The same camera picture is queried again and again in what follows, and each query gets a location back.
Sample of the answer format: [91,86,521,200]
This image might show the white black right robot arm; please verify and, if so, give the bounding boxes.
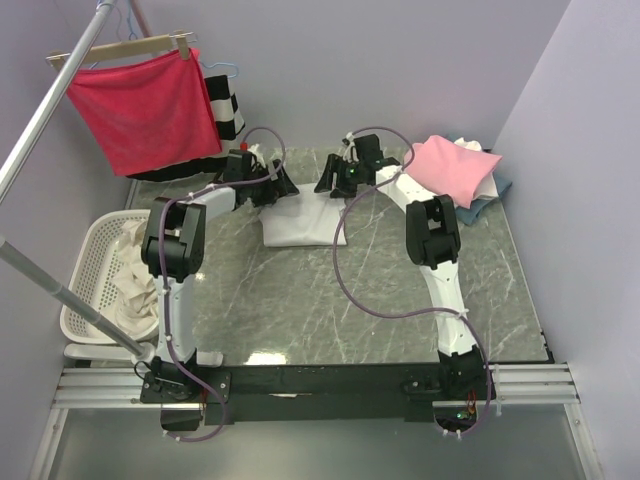
[314,130,479,357]

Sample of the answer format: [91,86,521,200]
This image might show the metal clothes rack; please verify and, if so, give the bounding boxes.
[1,1,131,371]

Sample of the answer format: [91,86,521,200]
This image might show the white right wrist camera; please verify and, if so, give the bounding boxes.
[342,132,359,163]

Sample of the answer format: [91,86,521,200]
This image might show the blue wire hanger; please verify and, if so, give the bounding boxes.
[198,60,240,79]

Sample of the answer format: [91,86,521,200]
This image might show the folded white t shirt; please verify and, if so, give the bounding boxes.
[454,137,502,200]

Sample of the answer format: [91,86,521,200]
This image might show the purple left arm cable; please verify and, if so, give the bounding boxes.
[158,127,287,445]

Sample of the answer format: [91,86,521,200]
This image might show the black white checkered cloth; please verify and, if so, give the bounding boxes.
[131,75,245,182]

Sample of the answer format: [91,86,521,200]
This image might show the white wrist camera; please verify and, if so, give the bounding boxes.
[240,142,264,162]
[342,132,359,163]

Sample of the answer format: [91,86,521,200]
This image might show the white plastic laundry basket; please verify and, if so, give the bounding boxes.
[69,209,159,341]

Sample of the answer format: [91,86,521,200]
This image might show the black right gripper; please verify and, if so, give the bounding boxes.
[314,155,365,200]

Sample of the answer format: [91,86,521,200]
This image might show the white t shirt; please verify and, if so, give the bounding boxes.
[454,137,502,200]
[258,183,346,248]

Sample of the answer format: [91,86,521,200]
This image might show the cream clothes in basket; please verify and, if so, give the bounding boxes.
[105,220,158,336]

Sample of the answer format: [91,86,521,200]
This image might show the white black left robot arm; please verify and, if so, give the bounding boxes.
[141,150,299,402]

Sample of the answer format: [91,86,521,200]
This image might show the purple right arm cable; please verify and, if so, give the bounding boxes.
[332,125,494,441]

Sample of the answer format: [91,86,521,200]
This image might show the red hanging towel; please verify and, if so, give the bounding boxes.
[67,48,222,177]

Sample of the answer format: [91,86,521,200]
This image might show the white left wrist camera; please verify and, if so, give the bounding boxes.
[240,142,264,162]

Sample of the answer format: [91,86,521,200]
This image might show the black base beam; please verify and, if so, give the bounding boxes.
[139,363,499,431]

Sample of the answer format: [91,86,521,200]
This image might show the wooden clip hanger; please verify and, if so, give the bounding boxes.
[45,30,197,71]

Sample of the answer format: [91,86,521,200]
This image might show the aluminium rail frame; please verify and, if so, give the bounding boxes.
[28,363,604,479]

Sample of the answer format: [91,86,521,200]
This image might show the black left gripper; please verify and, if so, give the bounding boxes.
[244,160,298,208]

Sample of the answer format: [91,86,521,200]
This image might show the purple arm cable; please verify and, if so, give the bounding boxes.
[158,127,287,445]
[332,125,494,441]

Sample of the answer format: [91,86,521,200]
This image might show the folded pink t shirt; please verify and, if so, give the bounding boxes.
[402,134,504,211]

